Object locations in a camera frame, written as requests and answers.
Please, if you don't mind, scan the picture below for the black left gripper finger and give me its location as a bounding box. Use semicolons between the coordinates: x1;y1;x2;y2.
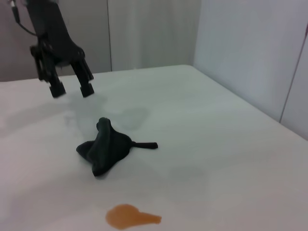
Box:
71;56;95;98
29;44;67;98

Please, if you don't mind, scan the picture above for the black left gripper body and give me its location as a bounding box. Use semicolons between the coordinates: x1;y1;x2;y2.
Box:
25;0;86;68

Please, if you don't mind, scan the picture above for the orange liquid stain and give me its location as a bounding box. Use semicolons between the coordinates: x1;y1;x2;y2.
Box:
105;204;163;230

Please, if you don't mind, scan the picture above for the dark rag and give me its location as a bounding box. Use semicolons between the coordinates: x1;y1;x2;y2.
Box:
76;117;159;178

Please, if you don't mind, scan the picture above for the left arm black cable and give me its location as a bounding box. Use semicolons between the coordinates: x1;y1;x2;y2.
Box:
6;0;39;37

